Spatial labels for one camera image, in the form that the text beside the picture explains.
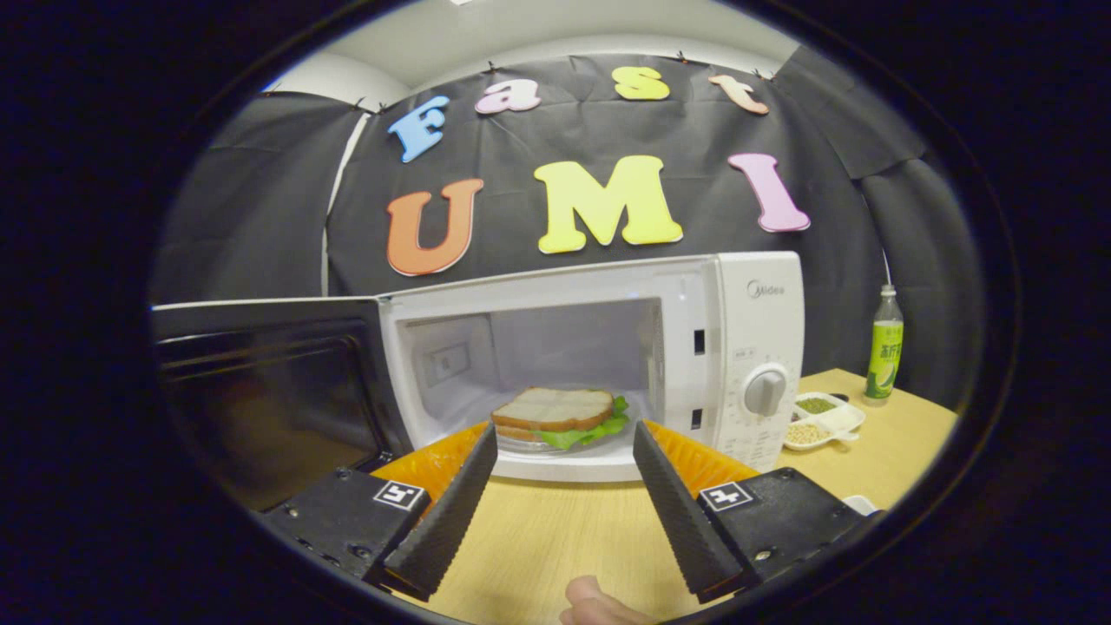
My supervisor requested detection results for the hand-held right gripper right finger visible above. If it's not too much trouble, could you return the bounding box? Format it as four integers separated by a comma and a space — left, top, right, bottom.
632, 419, 869, 606

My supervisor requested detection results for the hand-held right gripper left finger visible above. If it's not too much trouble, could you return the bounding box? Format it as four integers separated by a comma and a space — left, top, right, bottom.
260, 423, 500, 602

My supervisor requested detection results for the sandwich with lettuce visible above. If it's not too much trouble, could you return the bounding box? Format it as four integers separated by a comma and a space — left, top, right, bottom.
490, 386, 632, 451

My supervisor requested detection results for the white microwave oven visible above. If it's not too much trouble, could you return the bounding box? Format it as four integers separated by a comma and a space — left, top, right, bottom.
149, 251, 806, 513

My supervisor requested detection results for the white divided dish of beans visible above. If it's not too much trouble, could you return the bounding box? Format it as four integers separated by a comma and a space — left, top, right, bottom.
784, 391, 867, 452

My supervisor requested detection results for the green drink bottle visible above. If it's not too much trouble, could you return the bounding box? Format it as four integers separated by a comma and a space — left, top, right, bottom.
864, 284, 905, 407

